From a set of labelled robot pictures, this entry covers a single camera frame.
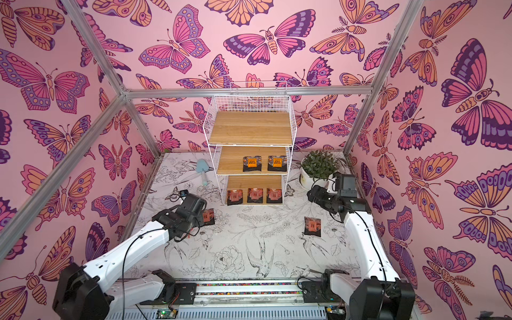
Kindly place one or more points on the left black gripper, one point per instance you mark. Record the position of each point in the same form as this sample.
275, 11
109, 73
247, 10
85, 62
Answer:
200, 219

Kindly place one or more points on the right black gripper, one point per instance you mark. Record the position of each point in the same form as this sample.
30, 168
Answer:
318, 194

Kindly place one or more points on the red tea bag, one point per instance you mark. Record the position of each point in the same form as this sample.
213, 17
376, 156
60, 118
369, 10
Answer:
274, 196
209, 217
234, 197
255, 195
312, 226

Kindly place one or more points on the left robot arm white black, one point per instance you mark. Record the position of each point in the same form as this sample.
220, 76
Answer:
99, 288

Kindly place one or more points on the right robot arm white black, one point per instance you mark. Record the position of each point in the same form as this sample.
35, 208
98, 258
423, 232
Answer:
380, 293

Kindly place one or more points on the orange tea bag middle right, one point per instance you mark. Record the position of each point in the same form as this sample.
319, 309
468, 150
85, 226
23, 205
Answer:
277, 163

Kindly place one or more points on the orange tea bag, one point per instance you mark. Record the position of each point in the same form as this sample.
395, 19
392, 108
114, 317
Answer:
277, 163
252, 163

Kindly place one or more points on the orange tea bag middle centre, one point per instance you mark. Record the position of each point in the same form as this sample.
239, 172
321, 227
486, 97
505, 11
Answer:
252, 163

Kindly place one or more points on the green plant in white pot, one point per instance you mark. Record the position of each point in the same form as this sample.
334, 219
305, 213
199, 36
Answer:
317, 167

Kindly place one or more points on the teal and white spatula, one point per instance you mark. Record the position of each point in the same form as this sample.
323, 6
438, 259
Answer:
202, 168

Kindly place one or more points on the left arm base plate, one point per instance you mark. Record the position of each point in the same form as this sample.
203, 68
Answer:
176, 294

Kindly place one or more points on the white wire three-tier shelf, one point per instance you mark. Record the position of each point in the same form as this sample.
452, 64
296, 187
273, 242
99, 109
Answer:
242, 125

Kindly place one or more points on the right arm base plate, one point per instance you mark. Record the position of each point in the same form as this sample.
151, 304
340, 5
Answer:
316, 291

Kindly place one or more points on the aluminium rail with coloured strip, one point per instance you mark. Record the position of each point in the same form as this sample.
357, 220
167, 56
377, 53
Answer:
250, 292

